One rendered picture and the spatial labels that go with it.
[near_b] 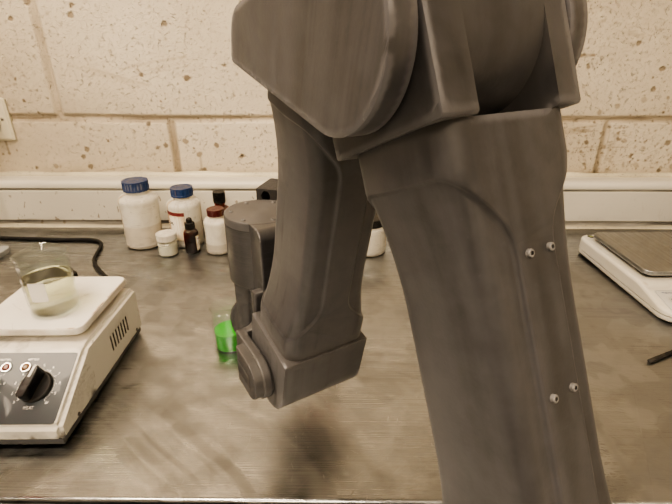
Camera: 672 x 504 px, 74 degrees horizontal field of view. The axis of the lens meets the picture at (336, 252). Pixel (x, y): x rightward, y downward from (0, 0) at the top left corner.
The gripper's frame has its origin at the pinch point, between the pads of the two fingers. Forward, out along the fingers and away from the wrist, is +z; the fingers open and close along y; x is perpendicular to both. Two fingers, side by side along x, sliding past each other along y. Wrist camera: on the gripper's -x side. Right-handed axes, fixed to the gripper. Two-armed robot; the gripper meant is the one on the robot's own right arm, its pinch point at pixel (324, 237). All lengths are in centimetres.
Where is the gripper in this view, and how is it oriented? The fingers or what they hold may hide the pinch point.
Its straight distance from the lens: 55.8
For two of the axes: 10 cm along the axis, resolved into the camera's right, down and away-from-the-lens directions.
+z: 2.7, -4.2, 8.7
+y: -9.6, -1.3, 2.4
